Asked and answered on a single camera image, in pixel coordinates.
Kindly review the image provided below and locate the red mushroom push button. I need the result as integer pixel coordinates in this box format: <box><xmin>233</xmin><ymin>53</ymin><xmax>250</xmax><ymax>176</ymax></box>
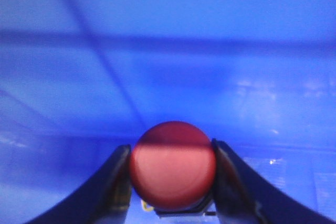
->
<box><xmin>129</xmin><ymin>121</ymin><xmax>216</xmax><ymax>212</ymax></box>

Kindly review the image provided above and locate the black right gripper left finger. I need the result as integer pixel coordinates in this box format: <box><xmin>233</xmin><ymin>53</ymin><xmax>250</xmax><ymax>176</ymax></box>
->
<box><xmin>28</xmin><ymin>145</ymin><xmax>131</xmax><ymax>223</ymax></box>

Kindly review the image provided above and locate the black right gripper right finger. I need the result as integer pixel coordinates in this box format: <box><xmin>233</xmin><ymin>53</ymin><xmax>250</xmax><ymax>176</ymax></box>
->
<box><xmin>212</xmin><ymin>139</ymin><xmax>333</xmax><ymax>223</ymax></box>

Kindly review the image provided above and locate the right blue plastic crate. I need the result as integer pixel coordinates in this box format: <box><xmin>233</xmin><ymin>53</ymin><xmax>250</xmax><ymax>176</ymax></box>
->
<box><xmin>1</xmin><ymin>0</ymin><xmax>335</xmax><ymax>223</ymax></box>

